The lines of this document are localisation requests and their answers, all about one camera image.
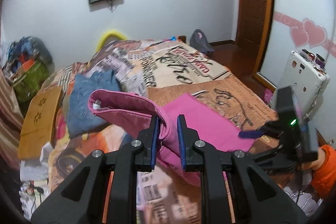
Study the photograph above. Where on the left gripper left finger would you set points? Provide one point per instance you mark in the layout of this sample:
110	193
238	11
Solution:
103	187

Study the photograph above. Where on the printed beige bed blanket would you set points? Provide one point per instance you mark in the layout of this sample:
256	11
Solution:
173	75

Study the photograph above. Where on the pink heart wall sticker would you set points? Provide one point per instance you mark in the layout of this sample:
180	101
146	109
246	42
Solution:
308	34

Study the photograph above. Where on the folded blue jeans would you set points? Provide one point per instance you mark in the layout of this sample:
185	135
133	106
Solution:
80	120

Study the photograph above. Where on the cardboard piece with flowers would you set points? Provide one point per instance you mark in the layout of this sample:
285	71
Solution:
38	126

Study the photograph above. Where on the brown wooden door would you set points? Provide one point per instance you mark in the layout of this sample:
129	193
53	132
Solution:
254	22

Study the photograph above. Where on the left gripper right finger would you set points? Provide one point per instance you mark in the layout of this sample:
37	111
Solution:
234	188

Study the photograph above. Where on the orange sleeve forearm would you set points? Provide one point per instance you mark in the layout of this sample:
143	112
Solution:
323	179

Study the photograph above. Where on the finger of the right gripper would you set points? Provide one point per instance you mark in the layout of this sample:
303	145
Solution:
250	134

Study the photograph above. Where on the striped brown curtain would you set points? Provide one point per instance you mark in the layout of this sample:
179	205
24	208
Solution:
11	123

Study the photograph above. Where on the white appliance box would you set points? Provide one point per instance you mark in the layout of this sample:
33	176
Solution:
305	73

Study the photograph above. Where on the green basket with clothes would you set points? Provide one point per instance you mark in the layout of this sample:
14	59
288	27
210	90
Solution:
25	63

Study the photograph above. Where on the yellow curved headboard tube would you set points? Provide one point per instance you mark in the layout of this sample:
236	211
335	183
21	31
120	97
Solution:
109	36

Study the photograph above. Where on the pink slipper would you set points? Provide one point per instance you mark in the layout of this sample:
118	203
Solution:
267	97

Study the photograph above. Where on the grey backpack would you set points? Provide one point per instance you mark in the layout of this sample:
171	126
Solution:
199	41

